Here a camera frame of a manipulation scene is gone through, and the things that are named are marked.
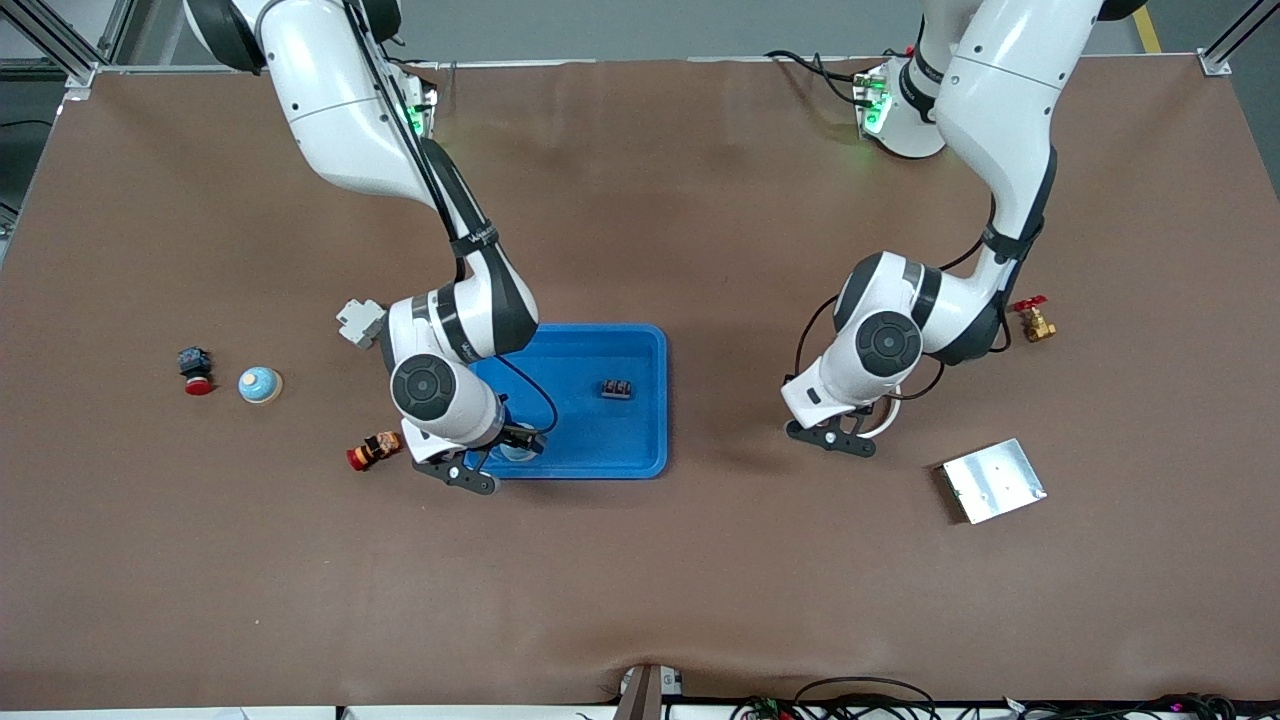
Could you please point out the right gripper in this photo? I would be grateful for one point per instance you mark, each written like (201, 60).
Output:
(521, 437)

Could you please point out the black capacitor block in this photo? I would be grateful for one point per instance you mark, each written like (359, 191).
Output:
(618, 389)

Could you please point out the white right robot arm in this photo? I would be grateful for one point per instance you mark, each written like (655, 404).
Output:
(340, 110)

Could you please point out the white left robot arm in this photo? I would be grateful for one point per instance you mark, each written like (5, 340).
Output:
(1010, 110)

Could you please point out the blue plastic tray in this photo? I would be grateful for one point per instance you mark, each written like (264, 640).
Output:
(590, 440)

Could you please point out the red yellow emergency stop button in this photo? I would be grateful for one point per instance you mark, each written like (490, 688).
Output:
(372, 451)

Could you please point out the square aluminium plate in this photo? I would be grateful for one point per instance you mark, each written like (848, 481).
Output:
(993, 480)

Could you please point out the brown table cover sheet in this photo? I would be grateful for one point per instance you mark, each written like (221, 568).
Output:
(640, 580)

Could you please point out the white circuit breaker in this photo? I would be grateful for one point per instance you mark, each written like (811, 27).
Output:
(358, 322)

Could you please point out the red mushroom pushbutton black base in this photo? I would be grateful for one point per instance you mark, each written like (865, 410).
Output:
(195, 368)

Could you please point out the white curved plastic bracket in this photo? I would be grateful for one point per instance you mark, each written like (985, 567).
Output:
(893, 412)

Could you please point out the grey metal mount bracket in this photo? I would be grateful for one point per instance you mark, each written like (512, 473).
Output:
(645, 695)

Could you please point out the aluminium frame post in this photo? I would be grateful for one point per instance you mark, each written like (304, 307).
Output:
(1215, 65)
(82, 74)

